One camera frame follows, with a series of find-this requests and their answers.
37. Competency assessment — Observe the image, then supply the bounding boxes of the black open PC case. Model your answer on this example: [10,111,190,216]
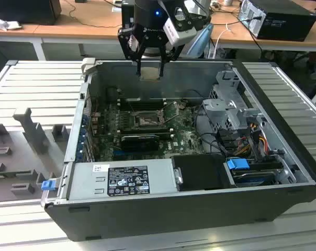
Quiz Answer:
[40,59,316,243]

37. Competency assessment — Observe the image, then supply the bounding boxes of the small black tower box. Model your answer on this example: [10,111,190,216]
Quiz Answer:
[120,0,136,29]

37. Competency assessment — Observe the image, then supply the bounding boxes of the metal socket cover frame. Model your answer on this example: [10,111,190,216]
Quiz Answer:
[162,100,180,124]

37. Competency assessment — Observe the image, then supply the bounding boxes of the large black box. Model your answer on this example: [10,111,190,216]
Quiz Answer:
[0,0,62,26]

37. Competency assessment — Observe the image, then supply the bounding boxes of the yellow red power wires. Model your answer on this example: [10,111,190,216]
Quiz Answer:
[235,122,270,157]

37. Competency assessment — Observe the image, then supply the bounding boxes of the black desktop PC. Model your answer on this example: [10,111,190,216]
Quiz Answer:
[238,0,316,42]

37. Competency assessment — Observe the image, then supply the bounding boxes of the grey power supply unit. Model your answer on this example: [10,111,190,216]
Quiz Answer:
[67,158,179,202]

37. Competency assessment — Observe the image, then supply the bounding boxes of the black plastic shroud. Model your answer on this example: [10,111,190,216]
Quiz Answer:
[171,154,239,191]

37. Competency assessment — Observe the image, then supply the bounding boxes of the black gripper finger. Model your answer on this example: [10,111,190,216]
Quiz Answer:
[118,26,148,78]
[157,43,186,79]

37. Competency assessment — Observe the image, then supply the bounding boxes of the grey parts rack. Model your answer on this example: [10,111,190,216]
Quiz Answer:
[0,107,70,203]

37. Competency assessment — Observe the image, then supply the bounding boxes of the wooden desk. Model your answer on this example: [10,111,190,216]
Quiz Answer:
[0,0,216,61]
[212,0,316,53]

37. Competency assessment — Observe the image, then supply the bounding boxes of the hard disk in blue carrier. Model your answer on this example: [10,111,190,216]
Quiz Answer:
[225,157,279,188]

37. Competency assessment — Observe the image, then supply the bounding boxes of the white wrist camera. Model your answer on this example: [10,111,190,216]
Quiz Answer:
[163,6,198,45]

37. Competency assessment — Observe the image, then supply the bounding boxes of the pale blue teach pendant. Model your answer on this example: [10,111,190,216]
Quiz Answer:
[186,23,214,59]

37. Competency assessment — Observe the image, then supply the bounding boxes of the silver square CPU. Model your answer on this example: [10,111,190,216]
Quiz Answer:
[139,66,161,81]

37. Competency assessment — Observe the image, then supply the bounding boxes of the white crumpled paper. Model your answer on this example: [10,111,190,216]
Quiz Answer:
[0,14,23,31]

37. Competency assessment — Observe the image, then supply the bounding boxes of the metal CPU socket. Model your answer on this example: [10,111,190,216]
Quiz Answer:
[131,109,165,128]

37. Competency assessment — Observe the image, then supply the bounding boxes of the black graphics card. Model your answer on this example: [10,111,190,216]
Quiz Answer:
[120,134,161,153]

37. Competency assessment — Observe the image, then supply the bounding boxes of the green motherboard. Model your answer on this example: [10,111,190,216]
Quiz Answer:
[91,100,208,162]

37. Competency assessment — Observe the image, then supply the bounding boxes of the grey metal drive cage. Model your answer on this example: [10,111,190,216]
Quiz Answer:
[201,69,268,136]

